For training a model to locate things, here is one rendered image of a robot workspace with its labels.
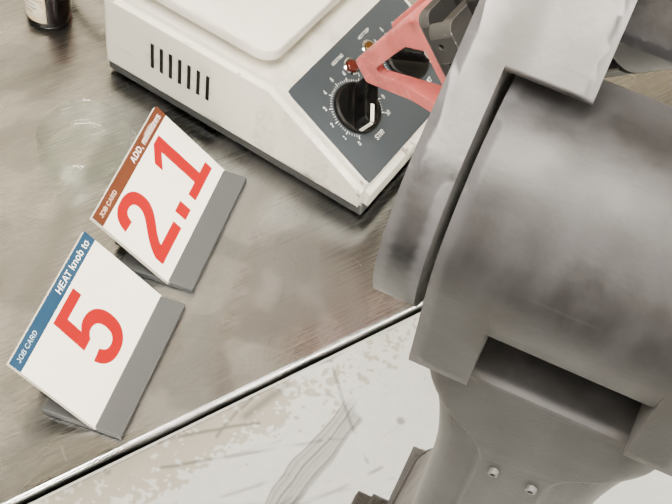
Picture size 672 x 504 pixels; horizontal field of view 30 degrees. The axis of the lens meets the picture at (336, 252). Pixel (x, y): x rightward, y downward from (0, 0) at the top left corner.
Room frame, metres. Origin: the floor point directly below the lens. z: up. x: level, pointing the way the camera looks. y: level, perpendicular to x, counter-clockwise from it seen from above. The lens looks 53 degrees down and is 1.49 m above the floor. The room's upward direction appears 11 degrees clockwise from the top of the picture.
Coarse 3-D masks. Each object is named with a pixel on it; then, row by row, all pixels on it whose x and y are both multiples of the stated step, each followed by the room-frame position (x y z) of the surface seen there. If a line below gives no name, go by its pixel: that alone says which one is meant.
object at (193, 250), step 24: (168, 120) 0.49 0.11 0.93; (120, 168) 0.45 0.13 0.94; (216, 168) 0.49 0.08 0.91; (216, 192) 0.47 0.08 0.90; (240, 192) 0.48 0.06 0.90; (192, 216) 0.45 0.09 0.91; (216, 216) 0.45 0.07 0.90; (120, 240) 0.41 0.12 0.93; (192, 240) 0.43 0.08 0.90; (216, 240) 0.44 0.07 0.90; (144, 264) 0.40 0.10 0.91; (168, 264) 0.41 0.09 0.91; (192, 264) 0.42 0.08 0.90; (192, 288) 0.40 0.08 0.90
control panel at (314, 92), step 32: (384, 0) 0.60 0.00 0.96; (352, 32) 0.56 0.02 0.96; (384, 32) 0.58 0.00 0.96; (320, 64) 0.53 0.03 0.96; (384, 64) 0.56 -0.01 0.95; (320, 96) 0.51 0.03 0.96; (384, 96) 0.54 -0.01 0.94; (320, 128) 0.49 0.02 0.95; (384, 128) 0.52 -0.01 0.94; (416, 128) 0.53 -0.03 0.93; (352, 160) 0.49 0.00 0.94; (384, 160) 0.50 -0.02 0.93
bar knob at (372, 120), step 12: (348, 84) 0.53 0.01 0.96; (360, 84) 0.52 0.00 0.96; (336, 96) 0.52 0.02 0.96; (348, 96) 0.52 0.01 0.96; (360, 96) 0.52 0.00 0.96; (372, 96) 0.52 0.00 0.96; (336, 108) 0.51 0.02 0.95; (348, 108) 0.51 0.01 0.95; (360, 108) 0.51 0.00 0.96; (372, 108) 0.51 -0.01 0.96; (348, 120) 0.51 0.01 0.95; (360, 120) 0.50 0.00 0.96; (372, 120) 0.50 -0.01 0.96; (360, 132) 0.50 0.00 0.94
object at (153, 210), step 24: (168, 144) 0.48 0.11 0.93; (192, 144) 0.49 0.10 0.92; (144, 168) 0.45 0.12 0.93; (168, 168) 0.46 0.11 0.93; (192, 168) 0.48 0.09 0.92; (144, 192) 0.44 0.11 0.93; (168, 192) 0.45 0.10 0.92; (192, 192) 0.46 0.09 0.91; (120, 216) 0.42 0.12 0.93; (144, 216) 0.43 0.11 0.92; (168, 216) 0.44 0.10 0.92; (144, 240) 0.41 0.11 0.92; (168, 240) 0.42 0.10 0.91
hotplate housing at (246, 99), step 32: (128, 0) 0.55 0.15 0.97; (352, 0) 0.59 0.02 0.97; (128, 32) 0.55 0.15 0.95; (160, 32) 0.54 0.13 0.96; (192, 32) 0.53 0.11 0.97; (320, 32) 0.55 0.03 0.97; (128, 64) 0.55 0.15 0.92; (160, 64) 0.53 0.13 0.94; (192, 64) 0.52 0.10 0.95; (224, 64) 0.52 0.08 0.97; (256, 64) 0.52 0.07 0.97; (288, 64) 0.52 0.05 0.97; (160, 96) 0.54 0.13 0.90; (192, 96) 0.52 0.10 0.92; (224, 96) 0.51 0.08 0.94; (256, 96) 0.51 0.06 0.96; (288, 96) 0.50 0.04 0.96; (224, 128) 0.51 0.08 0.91; (256, 128) 0.50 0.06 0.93; (288, 128) 0.49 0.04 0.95; (288, 160) 0.49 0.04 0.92; (320, 160) 0.48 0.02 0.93; (352, 192) 0.47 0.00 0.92
